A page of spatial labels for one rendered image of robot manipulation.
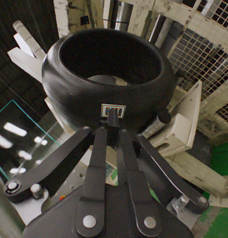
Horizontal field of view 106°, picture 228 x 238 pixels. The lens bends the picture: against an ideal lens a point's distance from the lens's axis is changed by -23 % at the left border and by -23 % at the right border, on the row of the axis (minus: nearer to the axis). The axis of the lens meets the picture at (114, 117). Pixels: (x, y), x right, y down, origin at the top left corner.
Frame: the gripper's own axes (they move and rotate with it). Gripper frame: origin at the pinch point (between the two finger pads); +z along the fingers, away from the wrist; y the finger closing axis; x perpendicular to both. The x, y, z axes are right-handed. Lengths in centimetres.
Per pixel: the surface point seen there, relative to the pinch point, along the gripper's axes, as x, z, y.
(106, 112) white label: -2.0, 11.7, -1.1
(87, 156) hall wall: -639, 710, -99
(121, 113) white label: -1.5, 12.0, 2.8
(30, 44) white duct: 36, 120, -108
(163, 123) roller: -2.8, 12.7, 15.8
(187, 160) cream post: -33, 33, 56
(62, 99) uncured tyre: -1.0, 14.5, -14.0
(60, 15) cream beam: 44, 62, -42
